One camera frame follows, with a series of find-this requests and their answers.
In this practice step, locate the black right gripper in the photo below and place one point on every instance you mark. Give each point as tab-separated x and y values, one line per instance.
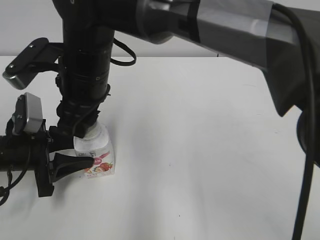
71	112

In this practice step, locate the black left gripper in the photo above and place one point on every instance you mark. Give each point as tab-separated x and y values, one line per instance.
61	166

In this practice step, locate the white yili yogurt bottle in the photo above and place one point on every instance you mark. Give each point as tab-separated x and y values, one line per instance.
101	150

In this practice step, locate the white round bottle cap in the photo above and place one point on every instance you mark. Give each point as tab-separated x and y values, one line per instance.
93	132

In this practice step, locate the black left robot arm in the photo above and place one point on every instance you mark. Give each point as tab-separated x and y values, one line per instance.
15	158

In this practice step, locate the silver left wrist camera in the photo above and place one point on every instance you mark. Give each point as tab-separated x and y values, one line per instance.
28	115

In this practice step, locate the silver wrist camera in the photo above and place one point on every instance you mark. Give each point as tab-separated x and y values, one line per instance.
18	73
28	115

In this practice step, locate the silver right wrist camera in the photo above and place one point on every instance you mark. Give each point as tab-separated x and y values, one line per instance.
18	73

